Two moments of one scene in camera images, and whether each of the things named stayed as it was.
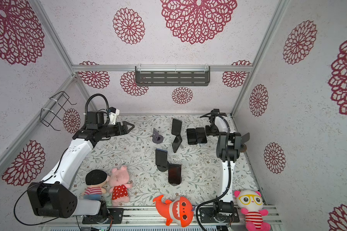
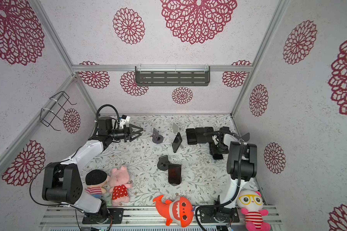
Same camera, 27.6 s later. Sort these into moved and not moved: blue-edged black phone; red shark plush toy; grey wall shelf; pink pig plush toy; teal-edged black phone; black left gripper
Moved: teal-edged black phone; black left gripper
Not moved: grey wall shelf; blue-edged black phone; red shark plush toy; pink pig plush toy
